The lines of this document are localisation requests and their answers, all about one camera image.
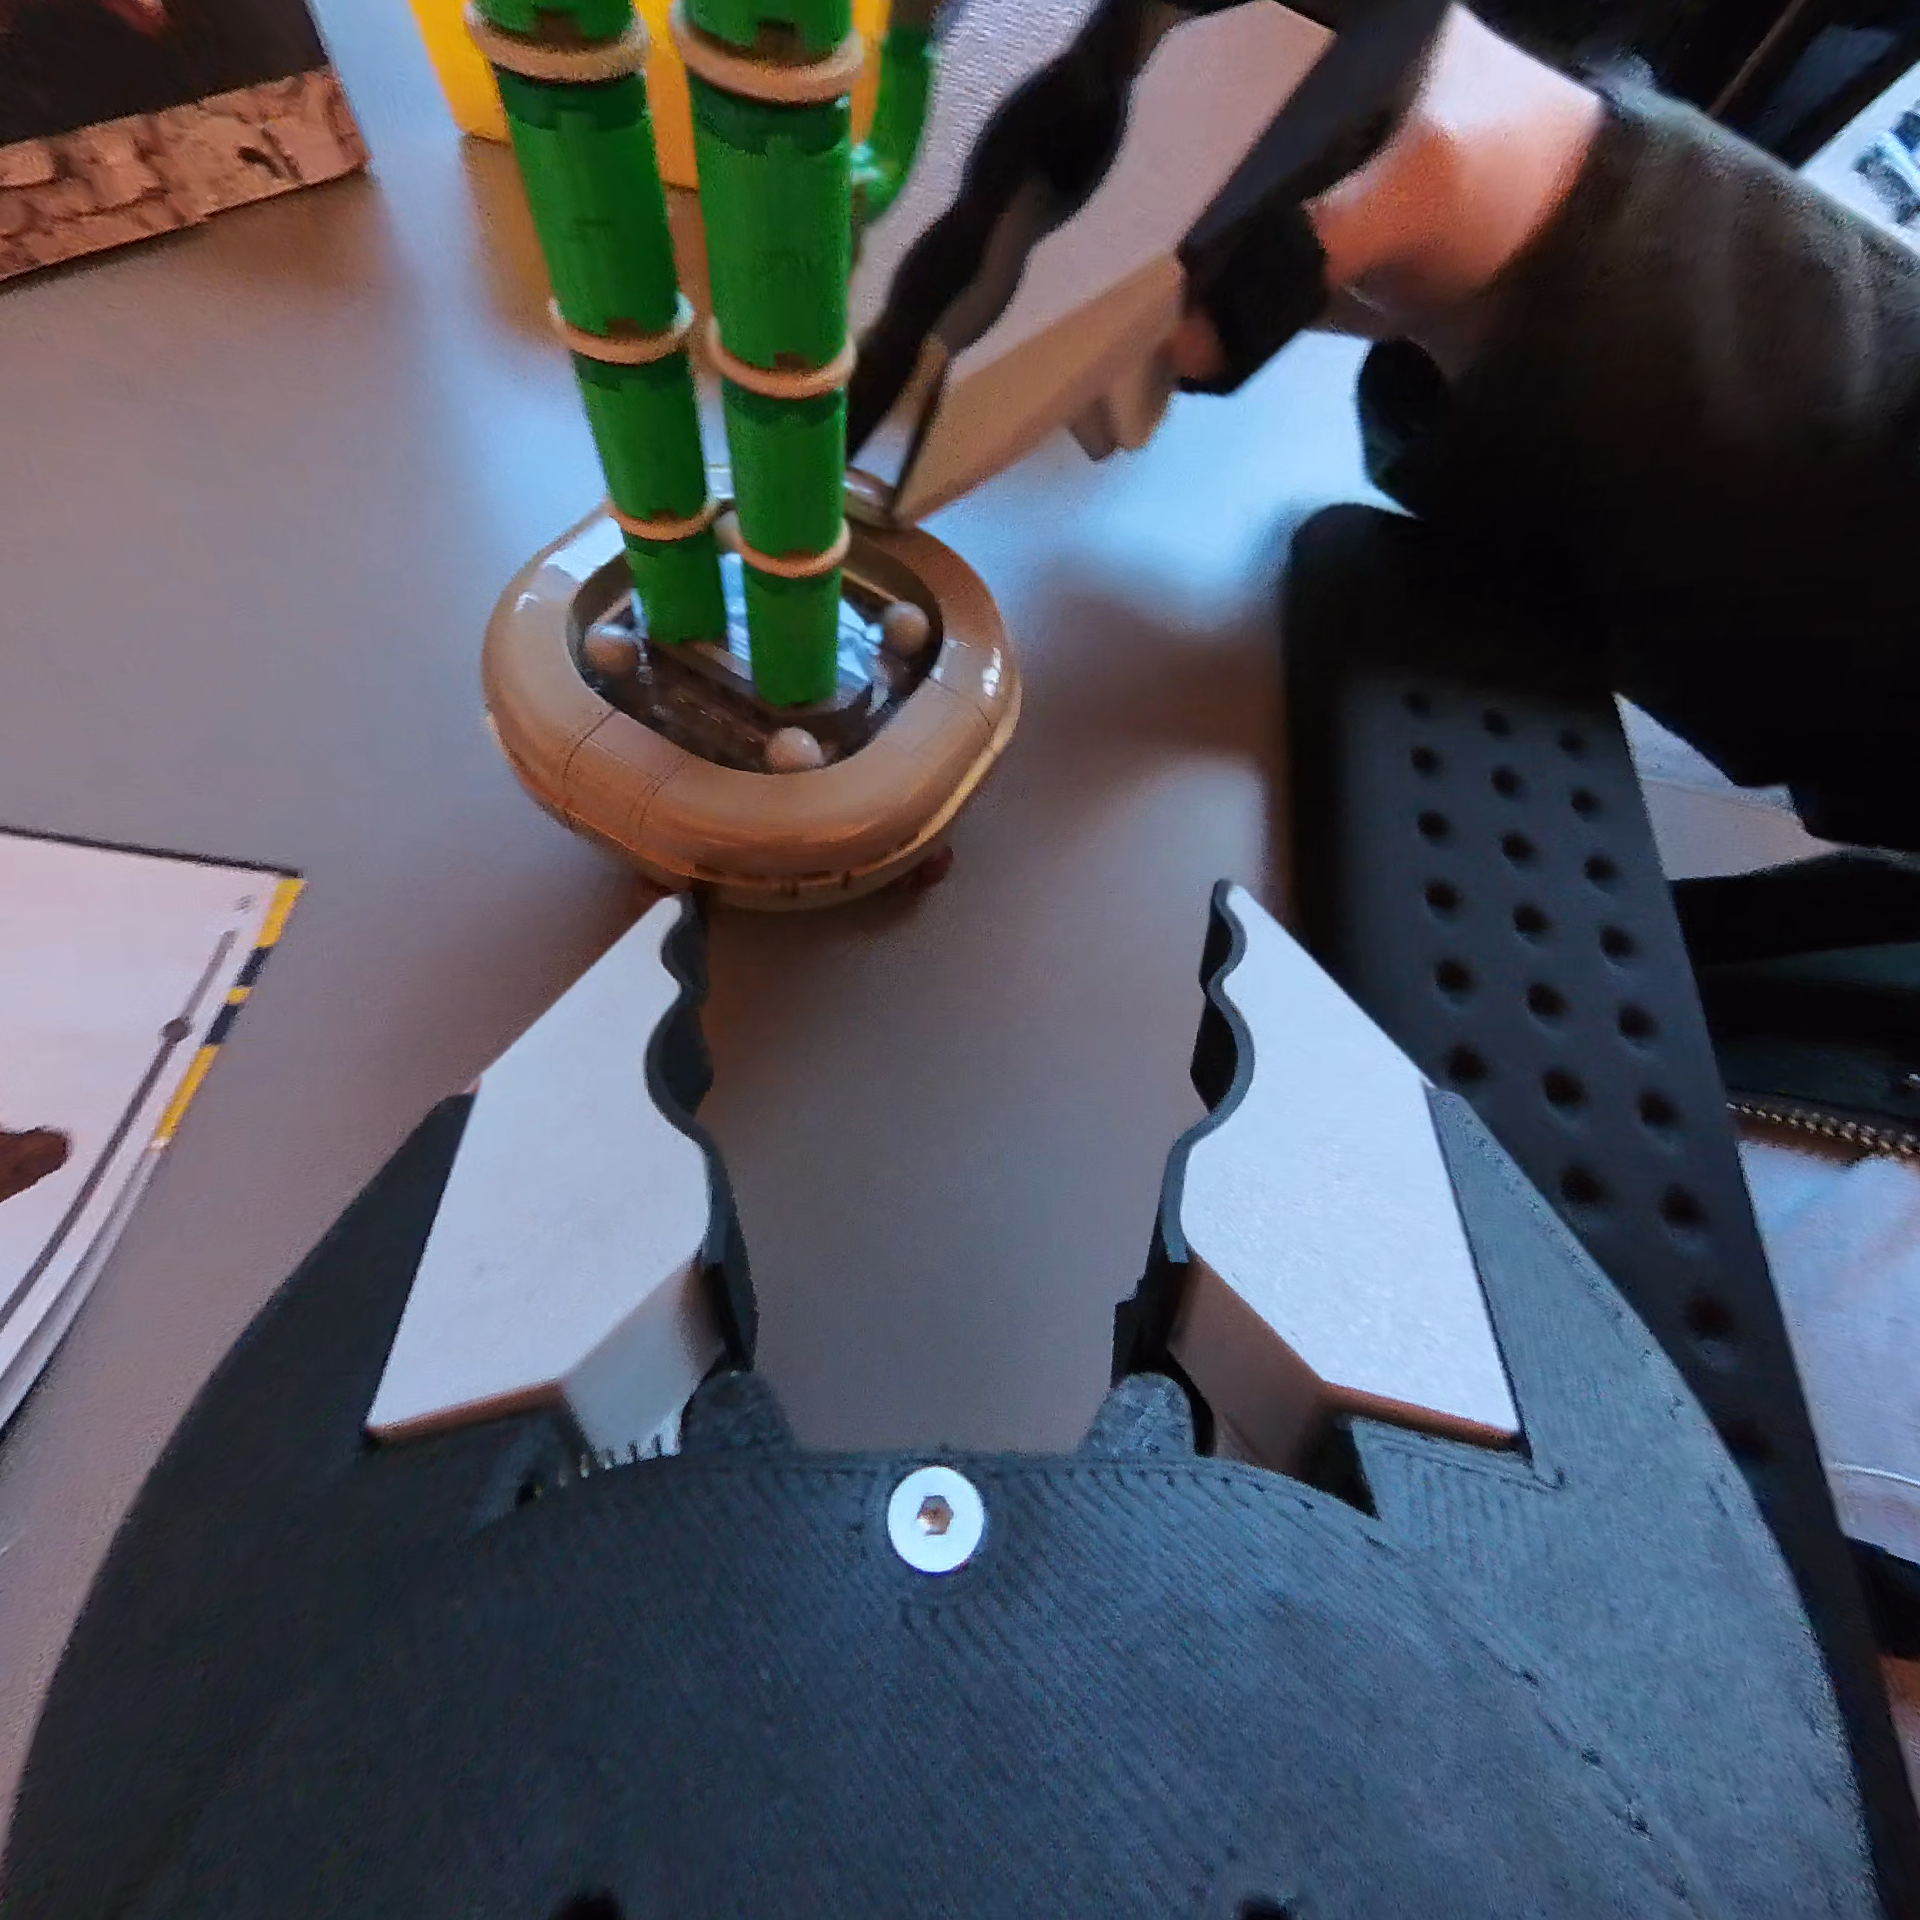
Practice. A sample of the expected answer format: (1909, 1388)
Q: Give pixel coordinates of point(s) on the person's dark jacket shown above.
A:
(1815, 991)

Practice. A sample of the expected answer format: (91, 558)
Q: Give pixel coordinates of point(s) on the black studded mat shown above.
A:
(1531, 901)

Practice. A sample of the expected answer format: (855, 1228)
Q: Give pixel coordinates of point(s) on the yellow storage bin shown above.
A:
(450, 74)

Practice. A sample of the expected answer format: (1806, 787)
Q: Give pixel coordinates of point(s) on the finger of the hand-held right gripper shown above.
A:
(1050, 165)
(1034, 390)

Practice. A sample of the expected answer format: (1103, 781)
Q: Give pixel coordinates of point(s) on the person's right forearm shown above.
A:
(1694, 450)

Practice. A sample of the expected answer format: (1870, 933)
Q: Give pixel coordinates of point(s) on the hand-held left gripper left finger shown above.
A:
(554, 1201)

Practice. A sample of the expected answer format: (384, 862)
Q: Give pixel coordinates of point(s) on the green toy brick bamboo plant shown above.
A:
(751, 301)

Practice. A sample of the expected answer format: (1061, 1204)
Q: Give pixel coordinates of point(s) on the grey desk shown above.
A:
(301, 524)

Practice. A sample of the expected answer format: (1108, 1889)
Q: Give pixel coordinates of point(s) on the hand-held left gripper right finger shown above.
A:
(1334, 1201)

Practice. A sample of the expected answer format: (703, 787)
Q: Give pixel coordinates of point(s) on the black toy box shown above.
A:
(151, 135)

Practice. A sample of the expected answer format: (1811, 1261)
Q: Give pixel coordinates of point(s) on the white instruction booklet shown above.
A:
(91, 1051)

